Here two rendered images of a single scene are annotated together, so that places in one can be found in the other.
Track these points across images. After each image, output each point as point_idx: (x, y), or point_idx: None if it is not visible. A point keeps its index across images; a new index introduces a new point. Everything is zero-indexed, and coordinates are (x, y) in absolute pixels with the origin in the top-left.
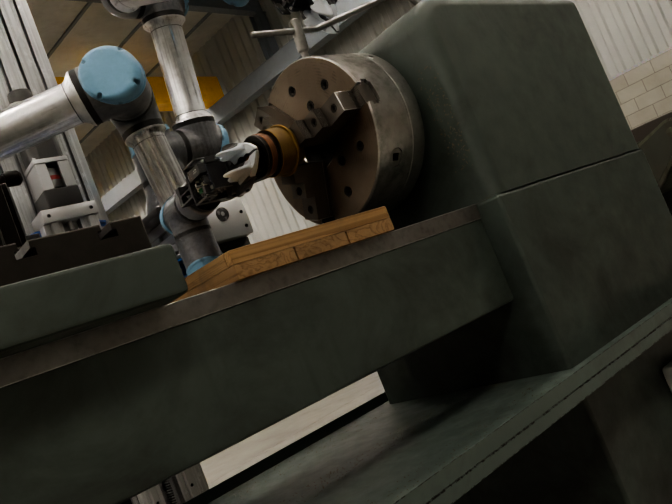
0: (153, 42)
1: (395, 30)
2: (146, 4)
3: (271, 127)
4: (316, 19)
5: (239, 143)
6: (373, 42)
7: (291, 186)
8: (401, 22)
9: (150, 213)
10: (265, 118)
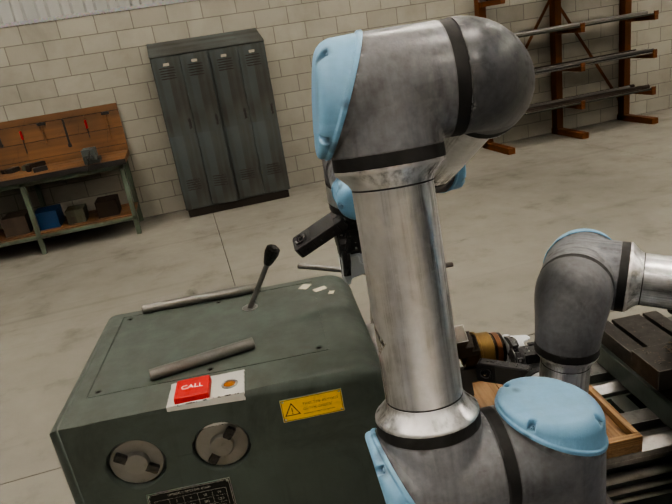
0: (436, 202)
1: (350, 291)
2: (466, 154)
3: (475, 333)
4: (351, 266)
5: (508, 335)
6: (349, 297)
7: (472, 385)
8: (347, 286)
9: (606, 494)
10: (466, 331)
